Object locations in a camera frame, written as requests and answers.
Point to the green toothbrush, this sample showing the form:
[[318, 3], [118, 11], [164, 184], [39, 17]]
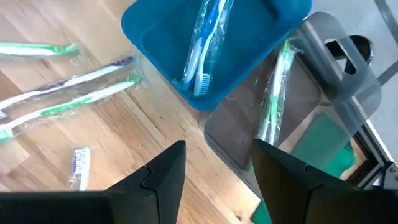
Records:
[[264, 124], [278, 93], [31, 49], [77, 101]]

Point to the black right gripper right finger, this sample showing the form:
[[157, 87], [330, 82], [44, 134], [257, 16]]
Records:
[[311, 202]]

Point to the clear translucent plastic bin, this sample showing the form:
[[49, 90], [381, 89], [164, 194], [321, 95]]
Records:
[[236, 130]]

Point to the blue plastic bin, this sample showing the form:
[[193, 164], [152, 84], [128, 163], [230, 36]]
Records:
[[155, 46]]

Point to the blue toothbrush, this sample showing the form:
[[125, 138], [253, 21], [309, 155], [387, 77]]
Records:
[[192, 62], [206, 56]]

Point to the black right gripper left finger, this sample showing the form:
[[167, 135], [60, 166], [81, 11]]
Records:
[[140, 205]]

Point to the green mat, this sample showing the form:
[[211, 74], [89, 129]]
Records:
[[320, 143]]

